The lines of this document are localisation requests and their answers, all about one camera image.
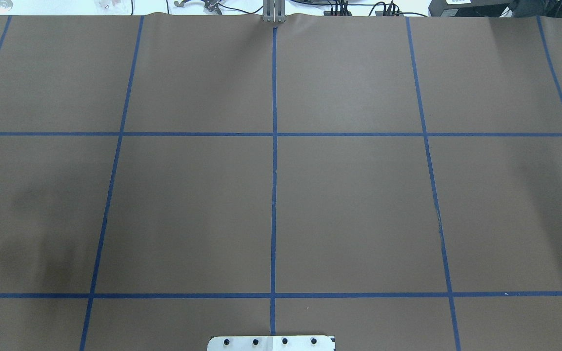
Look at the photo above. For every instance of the brown paper table cover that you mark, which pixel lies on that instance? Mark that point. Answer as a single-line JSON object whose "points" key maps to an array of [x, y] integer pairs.
{"points": [[395, 184]]}

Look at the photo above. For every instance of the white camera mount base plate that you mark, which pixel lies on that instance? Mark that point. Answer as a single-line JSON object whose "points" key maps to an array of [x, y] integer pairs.
{"points": [[273, 343]]}

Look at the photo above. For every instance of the black box device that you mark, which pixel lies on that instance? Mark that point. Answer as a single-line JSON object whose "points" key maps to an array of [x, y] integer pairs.
{"points": [[468, 8]]}

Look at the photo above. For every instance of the aluminium frame post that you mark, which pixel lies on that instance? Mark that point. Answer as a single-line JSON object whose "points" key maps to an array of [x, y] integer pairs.
{"points": [[273, 11]]}

